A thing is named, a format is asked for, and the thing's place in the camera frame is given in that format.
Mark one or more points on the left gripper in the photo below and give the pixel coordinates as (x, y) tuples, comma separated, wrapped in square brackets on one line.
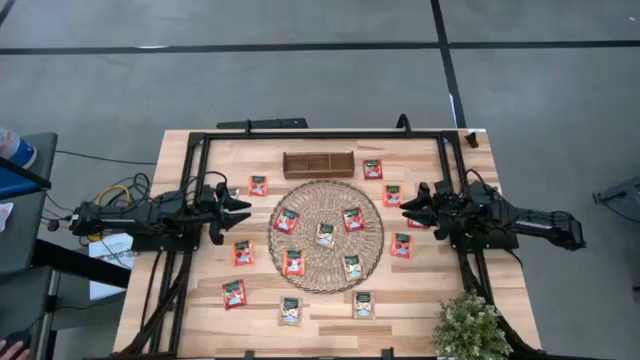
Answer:
[(206, 216)]

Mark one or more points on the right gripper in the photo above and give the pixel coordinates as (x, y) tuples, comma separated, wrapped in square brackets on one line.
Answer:
[(447, 212)]

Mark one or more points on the orange tea packet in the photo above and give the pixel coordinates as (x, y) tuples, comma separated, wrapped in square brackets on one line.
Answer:
[(401, 246), (392, 197), (243, 253), (294, 263), (258, 187)]

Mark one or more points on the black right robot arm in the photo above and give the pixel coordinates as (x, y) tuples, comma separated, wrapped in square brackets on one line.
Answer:
[(540, 225)]

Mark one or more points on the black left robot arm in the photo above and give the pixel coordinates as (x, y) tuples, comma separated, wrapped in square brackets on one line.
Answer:
[(125, 217)]

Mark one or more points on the round woven placemat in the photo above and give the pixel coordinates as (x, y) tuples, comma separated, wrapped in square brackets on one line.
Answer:
[(320, 200)]

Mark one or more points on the wooden compartment box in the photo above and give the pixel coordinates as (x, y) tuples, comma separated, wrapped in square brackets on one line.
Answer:
[(318, 175)]

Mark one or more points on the black flat bar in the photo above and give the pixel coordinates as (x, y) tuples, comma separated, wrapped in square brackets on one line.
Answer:
[(270, 123)]

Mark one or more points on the white paper sheet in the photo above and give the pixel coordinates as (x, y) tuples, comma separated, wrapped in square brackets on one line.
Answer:
[(5, 215), (112, 247)]

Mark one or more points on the potted green plant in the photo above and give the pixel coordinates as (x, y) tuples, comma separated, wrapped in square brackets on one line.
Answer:
[(470, 330)]

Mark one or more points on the black desk beam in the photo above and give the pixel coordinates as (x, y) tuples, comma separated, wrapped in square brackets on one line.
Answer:
[(80, 262)]

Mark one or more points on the gray chair base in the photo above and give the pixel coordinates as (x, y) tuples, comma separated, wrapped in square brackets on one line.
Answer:
[(622, 197)]

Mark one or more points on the gray side desk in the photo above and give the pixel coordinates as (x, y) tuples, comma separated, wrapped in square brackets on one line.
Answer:
[(30, 225)]

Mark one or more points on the computer monitor blue screen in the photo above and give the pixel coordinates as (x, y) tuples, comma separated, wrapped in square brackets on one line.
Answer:
[(15, 182)]

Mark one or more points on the plastic water bottle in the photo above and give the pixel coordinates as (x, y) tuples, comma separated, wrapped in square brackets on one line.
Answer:
[(17, 150)]

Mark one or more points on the person's hand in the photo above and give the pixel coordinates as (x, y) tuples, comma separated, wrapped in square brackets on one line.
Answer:
[(12, 351)]

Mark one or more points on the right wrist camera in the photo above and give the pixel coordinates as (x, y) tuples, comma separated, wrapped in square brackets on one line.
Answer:
[(443, 188)]

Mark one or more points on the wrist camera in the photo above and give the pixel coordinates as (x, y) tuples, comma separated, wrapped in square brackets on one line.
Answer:
[(207, 193), (443, 188)]

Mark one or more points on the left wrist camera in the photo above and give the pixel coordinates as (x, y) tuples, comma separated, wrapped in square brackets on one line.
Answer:
[(207, 193)]

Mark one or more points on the small black bracket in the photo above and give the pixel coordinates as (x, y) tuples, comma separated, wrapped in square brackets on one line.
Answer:
[(471, 140)]

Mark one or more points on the black metal table frame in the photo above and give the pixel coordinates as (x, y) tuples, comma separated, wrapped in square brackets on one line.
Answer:
[(325, 135)]

